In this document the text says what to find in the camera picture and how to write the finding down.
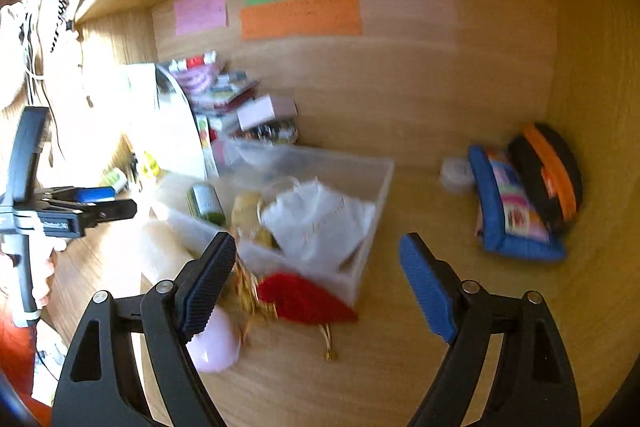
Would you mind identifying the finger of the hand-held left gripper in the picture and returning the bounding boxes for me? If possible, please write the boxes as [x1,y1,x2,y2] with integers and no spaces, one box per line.
[34,186,117,204]
[47,199,138,228]

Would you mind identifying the yellow snack packet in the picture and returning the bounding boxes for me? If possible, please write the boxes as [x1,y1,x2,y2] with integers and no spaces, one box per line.
[231,193,281,251]

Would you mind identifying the white curved object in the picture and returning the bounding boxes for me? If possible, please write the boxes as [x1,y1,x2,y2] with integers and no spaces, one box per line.
[120,63,207,180]

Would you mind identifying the black orange pouch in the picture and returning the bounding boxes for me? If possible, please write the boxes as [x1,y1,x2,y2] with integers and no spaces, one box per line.
[508,123,584,232]

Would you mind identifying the pink egg-shaped object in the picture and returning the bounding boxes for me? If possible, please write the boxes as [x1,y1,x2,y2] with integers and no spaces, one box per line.
[186,306,243,374]

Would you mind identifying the pink sticky note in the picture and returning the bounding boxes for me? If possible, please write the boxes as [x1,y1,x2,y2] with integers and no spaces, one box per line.
[174,0,230,36]

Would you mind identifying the white paper bag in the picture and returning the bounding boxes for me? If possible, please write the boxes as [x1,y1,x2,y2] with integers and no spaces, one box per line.
[261,178,377,271]

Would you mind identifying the white tape roll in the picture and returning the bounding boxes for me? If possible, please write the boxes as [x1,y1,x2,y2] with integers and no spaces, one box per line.
[440,158,474,194]

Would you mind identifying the pink box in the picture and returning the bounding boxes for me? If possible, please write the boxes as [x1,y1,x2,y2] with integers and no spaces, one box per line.
[236,95,298,132]

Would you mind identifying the clear plastic container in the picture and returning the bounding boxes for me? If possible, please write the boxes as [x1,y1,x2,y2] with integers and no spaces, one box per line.
[150,145,396,308]

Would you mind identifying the blue patterned pouch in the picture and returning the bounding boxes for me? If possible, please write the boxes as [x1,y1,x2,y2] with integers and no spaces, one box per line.
[468,145,568,263]

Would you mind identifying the red fabric pouch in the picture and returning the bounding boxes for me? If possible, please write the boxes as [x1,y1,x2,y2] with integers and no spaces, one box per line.
[257,273,359,325]

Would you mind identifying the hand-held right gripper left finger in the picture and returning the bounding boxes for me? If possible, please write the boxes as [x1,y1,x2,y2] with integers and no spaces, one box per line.
[52,231,237,427]

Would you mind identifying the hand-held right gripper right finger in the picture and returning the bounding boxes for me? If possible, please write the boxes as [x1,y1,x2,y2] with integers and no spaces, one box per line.
[398,232,582,427]

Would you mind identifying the person's left hand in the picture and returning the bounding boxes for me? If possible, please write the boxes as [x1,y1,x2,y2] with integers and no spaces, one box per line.
[0,237,67,309]

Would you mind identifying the gold chain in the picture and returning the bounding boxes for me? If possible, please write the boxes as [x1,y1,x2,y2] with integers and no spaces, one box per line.
[231,257,337,362]

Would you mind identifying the orange sticky note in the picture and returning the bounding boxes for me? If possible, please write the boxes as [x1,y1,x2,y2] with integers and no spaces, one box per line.
[240,0,362,40]

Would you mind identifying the green can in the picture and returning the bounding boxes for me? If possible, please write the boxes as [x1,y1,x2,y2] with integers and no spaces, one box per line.
[186,183,227,228]

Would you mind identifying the stack of colourful packets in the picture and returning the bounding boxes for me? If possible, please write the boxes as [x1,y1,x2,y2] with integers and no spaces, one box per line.
[167,50,301,168]

